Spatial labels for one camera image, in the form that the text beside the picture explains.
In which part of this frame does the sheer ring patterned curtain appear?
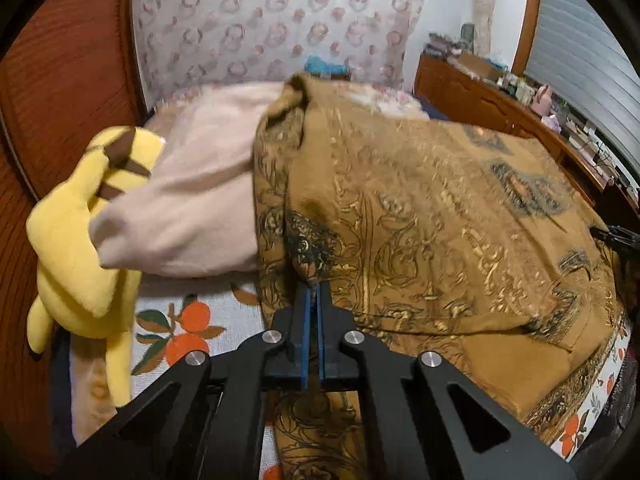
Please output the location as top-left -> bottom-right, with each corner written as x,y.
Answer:
131,0 -> 426,103

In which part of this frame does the beige pink cloth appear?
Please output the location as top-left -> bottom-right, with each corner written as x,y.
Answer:
89,82 -> 288,280

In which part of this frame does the grey window blind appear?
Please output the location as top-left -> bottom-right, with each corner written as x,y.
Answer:
525,0 -> 636,171

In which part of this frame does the pile of folded clothes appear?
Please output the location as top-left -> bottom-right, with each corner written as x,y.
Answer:
424,32 -> 468,58

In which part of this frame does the yellow plush toy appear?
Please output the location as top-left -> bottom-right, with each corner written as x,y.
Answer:
26,126 -> 166,408

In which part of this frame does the pink floral blanket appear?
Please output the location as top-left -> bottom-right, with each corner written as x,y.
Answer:
150,81 -> 433,126

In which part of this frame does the brown sunflower patterned shirt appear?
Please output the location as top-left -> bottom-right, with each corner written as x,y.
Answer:
252,72 -> 627,480

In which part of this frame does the group of small bottles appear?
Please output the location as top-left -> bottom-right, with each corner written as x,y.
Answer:
497,71 -> 536,103

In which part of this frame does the orange fruit print bedsheet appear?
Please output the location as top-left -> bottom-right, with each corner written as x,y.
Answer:
70,277 -> 628,480

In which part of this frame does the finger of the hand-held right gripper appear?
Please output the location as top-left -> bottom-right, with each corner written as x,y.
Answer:
590,225 -> 640,263

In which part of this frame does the open cardboard box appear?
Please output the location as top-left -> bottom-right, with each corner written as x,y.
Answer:
450,51 -> 506,83

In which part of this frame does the white corner curtain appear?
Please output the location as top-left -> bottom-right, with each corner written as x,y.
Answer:
472,0 -> 502,58

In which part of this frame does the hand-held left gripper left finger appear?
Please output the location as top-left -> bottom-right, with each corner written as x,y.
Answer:
60,282 -> 313,480

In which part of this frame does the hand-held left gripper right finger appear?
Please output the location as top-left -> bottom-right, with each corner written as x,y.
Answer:
315,281 -> 577,480

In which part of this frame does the long wooden cabinet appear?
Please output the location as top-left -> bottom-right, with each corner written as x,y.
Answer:
414,52 -> 631,206

